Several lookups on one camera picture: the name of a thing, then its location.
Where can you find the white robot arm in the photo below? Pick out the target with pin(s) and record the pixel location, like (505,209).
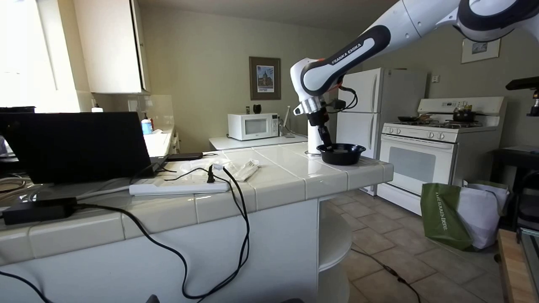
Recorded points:
(404,22)

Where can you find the white microwave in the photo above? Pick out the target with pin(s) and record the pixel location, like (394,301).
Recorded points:
(251,126)

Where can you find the green and white bag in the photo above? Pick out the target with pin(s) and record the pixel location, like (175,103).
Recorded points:
(463,217)

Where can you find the white refrigerator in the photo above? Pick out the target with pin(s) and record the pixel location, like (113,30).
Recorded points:
(374,98)

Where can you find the blue soap bottle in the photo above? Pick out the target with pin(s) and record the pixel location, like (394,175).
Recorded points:
(146,125)

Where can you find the white upper cabinet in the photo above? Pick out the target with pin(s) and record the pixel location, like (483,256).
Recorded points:
(109,32)

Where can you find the white gas stove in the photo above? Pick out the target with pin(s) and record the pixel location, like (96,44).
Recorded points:
(453,147)

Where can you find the small framed picture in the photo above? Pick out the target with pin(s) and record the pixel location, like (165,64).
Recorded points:
(478,51)

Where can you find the black laptop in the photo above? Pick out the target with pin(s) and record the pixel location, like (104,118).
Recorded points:
(79,147)

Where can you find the white tiled kitchen counter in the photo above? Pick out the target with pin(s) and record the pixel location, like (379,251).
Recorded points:
(123,249)

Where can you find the black bowl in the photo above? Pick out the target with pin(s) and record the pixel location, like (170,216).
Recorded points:
(340,153)

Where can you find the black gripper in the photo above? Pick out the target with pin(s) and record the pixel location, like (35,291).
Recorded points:
(318,121)

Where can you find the black power adapter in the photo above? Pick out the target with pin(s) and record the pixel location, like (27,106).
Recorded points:
(22,212)

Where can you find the framed wall picture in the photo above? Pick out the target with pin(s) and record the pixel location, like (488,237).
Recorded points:
(264,78)

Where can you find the white power strip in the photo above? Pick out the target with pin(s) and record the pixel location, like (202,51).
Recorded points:
(175,189)

